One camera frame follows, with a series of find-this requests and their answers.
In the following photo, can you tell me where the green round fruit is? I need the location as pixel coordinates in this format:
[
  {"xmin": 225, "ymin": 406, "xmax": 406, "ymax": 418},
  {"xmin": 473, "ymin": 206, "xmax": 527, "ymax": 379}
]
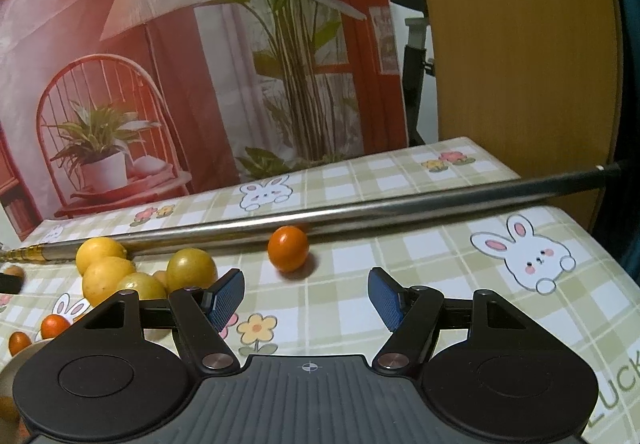
[{"xmin": 166, "ymin": 248, "xmax": 218, "ymax": 292}]

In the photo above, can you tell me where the green yellow citrus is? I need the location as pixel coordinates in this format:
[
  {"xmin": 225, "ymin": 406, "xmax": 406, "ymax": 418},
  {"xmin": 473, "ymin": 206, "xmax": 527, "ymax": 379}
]
[{"xmin": 116, "ymin": 273, "xmax": 167, "ymax": 300}]

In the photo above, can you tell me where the yellow lemon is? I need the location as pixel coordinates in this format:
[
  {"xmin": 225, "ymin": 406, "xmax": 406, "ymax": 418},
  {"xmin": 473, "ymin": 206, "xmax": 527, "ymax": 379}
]
[
  {"xmin": 75, "ymin": 237, "xmax": 127, "ymax": 276},
  {"xmin": 82, "ymin": 256, "xmax": 136, "ymax": 308}
]

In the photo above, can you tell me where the small orange tangerine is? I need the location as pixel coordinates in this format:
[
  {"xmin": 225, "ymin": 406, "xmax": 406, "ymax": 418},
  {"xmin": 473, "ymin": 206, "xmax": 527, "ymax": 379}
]
[{"xmin": 267, "ymin": 226, "xmax": 309, "ymax": 273}]

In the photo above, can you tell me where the small orange kumquat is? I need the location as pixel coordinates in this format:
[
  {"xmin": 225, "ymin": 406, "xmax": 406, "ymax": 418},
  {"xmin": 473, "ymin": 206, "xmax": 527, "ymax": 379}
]
[
  {"xmin": 8, "ymin": 331, "xmax": 32, "ymax": 356},
  {"xmin": 40, "ymin": 314, "xmax": 70, "ymax": 340}
]

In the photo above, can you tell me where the beige fruit plate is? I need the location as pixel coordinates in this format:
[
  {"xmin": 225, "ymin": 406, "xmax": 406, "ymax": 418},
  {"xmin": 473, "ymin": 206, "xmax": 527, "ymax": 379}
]
[{"xmin": 0, "ymin": 340, "xmax": 49, "ymax": 426}]

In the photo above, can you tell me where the telescopic metal pole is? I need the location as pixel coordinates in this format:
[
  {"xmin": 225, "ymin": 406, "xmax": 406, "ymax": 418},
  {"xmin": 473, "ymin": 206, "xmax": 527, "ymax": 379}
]
[{"xmin": 0, "ymin": 163, "xmax": 622, "ymax": 266}]

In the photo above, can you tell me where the black office chair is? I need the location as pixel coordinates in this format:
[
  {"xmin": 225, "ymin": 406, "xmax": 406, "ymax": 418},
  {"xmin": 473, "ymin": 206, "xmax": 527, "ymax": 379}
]
[{"xmin": 390, "ymin": 0, "xmax": 435, "ymax": 147}]

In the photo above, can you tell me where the printed room scene backdrop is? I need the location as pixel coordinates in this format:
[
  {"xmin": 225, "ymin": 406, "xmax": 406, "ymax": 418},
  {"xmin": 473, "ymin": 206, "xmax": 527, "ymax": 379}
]
[{"xmin": 1, "ymin": 0, "xmax": 408, "ymax": 238}]

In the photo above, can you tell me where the wooden board panel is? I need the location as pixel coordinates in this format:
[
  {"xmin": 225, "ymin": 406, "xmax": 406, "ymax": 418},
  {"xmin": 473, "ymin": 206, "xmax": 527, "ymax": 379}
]
[{"xmin": 409, "ymin": 0, "xmax": 624, "ymax": 230}]

